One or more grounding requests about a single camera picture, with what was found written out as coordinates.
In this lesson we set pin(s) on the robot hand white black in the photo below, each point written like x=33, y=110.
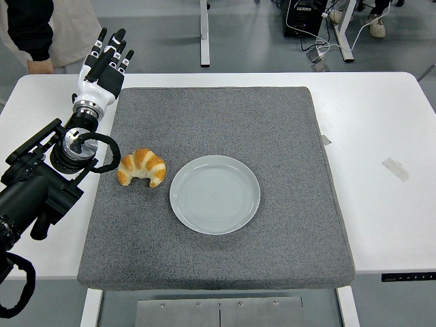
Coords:
x=93, y=90

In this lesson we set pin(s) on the croissant bread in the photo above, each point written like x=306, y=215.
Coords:
x=144, y=165

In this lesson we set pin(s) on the light grey round plate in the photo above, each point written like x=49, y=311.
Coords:
x=214, y=195

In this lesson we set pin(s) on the grey metal plate with screws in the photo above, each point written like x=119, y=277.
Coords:
x=177, y=311

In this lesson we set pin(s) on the person's hand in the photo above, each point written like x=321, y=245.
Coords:
x=40, y=66

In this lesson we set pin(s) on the person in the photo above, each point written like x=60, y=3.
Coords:
x=68, y=24

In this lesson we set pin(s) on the white desk leg slim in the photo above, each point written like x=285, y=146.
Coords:
x=204, y=34

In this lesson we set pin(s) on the grey fabric mat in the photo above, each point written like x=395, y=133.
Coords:
x=238, y=119

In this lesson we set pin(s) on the white table leg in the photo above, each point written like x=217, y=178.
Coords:
x=90, y=308
x=348, y=306

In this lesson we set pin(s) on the black computer box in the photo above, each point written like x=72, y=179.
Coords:
x=301, y=17

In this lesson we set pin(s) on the grey floor socket cover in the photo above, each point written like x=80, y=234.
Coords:
x=321, y=66

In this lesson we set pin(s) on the small grey mat tag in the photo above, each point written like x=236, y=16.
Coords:
x=327, y=140

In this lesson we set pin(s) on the person's foot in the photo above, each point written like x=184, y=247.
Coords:
x=377, y=27
x=336, y=15

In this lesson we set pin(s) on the white desk leg with foot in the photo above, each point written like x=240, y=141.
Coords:
x=345, y=41

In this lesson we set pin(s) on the clear tape strip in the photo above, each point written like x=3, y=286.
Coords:
x=395, y=169

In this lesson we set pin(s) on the grey metal bar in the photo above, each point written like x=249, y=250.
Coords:
x=427, y=71

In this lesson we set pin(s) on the black table control panel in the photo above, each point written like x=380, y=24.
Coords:
x=408, y=277

